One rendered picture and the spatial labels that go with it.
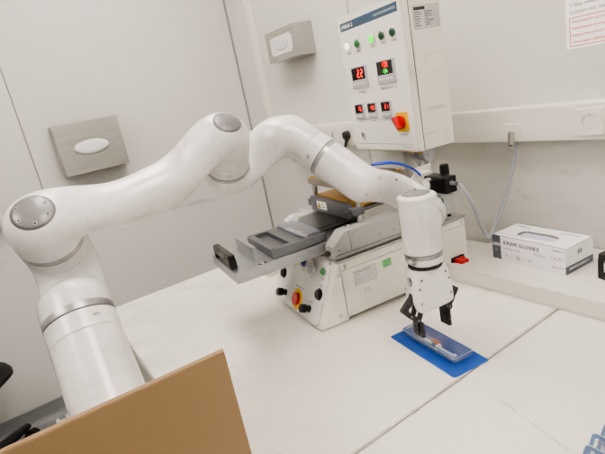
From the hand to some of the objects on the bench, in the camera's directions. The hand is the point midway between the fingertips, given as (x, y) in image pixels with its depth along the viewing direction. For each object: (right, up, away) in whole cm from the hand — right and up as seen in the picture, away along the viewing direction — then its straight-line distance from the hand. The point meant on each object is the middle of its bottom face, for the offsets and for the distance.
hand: (432, 323), depth 108 cm
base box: (-8, +4, +42) cm, 43 cm away
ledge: (+50, +6, +8) cm, 50 cm away
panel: (-33, -3, +33) cm, 47 cm away
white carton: (+38, +13, +25) cm, 47 cm away
